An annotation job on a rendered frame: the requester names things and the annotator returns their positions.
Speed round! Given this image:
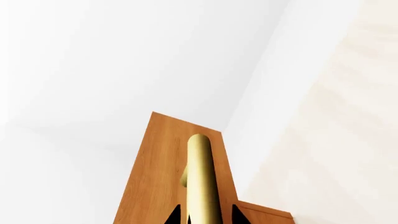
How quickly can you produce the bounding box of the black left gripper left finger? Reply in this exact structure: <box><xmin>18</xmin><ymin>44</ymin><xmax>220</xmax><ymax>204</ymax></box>
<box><xmin>164</xmin><ymin>203</ymin><xmax>182</xmax><ymax>224</ymax></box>

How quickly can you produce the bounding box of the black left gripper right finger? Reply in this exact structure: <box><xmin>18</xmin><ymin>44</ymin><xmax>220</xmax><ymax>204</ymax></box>
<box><xmin>231</xmin><ymin>203</ymin><xmax>251</xmax><ymax>224</ymax></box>

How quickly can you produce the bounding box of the wooden cabinet body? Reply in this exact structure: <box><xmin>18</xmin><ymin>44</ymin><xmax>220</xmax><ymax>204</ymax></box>
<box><xmin>236</xmin><ymin>200</ymin><xmax>295</xmax><ymax>224</ymax></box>

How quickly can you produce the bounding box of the wooden drawer front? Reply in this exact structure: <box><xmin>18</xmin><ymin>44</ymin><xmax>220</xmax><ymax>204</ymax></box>
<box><xmin>112</xmin><ymin>111</ymin><xmax>239</xmax><ymax>224</ymax></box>

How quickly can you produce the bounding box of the brass cylindrical drawer handle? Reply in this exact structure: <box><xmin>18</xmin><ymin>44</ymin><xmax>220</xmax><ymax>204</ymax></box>
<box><xmin>179</xmin><ymin>133</ymin><xmax>223</xmax><ymax>224</ymax></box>

